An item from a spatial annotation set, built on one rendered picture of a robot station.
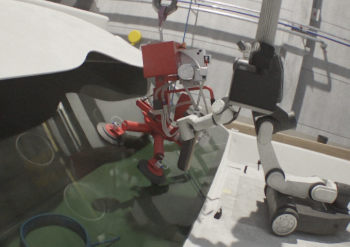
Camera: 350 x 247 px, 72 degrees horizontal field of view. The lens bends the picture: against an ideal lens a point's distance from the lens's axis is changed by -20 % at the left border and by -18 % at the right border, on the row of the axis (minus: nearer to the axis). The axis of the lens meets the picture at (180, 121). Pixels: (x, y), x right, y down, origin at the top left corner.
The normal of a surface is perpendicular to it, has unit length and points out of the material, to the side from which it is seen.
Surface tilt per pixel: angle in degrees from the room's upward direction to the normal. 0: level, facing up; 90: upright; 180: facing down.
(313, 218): 90
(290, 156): 90
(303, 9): 90
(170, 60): 90
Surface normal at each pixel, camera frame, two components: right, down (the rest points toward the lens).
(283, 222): -0.18, 0.19
